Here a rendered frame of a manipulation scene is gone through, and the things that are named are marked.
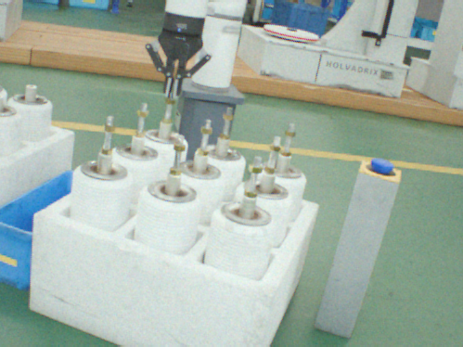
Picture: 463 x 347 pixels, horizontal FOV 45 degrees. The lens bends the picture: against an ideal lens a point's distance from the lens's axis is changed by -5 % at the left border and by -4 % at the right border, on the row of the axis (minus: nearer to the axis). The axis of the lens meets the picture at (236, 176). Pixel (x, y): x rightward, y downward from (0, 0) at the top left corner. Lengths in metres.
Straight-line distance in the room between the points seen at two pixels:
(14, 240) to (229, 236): 0.39
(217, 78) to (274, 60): 1.62
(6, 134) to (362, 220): 0.68
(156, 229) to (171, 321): 0.14
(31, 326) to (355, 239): 0.56
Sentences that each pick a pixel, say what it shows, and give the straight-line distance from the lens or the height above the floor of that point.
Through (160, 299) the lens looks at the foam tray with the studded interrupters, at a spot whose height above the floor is 0.11.
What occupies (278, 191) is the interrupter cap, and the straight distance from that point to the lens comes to 0.97.
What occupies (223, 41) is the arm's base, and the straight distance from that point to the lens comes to 1.35.
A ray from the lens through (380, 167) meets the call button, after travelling 0.99.
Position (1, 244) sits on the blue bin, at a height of 0.08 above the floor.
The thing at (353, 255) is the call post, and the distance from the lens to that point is 1.03.
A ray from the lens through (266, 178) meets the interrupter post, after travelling 0.95.
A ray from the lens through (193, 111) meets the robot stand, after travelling 1.36.
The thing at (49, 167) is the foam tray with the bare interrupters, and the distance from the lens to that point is 1.27.
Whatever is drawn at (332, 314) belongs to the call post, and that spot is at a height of 0.04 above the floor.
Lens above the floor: 0.59
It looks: 20 degrees down
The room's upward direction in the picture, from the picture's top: 11 degrees clockwise
